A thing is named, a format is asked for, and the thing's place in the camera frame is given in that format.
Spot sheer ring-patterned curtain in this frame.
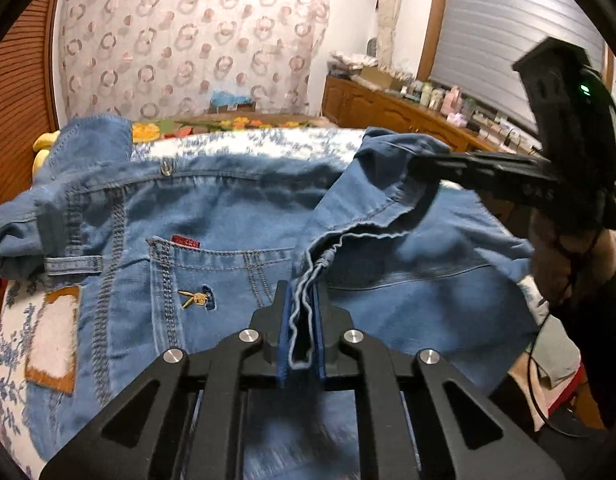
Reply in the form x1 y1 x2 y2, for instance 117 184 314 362
58 0 331 121

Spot open cardboard box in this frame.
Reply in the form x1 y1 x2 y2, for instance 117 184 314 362
360 66 403 89

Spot long wooden cabinet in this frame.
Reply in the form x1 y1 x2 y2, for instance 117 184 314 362
320 75 544 157

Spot grey striped window blind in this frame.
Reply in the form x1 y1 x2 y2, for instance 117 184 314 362
428 0 607 130

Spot yellow plush toy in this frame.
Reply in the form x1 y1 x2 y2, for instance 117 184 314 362
32 130 58 181

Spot row of toiletry bottles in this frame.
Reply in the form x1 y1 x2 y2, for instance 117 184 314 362
400 80 446 109

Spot blue denim pants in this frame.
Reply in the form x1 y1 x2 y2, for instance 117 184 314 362
0 114 541 480

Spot light blue cloth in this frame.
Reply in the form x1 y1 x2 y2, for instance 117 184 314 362
210 89 252 106

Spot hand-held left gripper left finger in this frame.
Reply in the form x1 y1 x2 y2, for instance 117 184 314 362
40 280 293 480

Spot folded patterned cloths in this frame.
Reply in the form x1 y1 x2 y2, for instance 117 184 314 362
330 50 379 74

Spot beige floral blanket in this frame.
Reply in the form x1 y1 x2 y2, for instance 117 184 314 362
130 115 339 141

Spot white blue floral bed sheet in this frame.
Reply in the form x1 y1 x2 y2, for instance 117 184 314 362
0 126 546 466

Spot black cable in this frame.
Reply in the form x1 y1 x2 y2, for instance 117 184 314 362
527 227 615 437

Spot beige tied drape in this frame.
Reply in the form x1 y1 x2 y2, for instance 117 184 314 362
375 0 415 68

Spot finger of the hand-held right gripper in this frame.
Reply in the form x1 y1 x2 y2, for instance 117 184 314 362
407 151 545 202

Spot person's right hand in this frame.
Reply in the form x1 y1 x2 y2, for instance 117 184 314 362
530 207 616 311

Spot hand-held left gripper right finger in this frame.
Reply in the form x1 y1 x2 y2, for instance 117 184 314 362
309 285 566 480

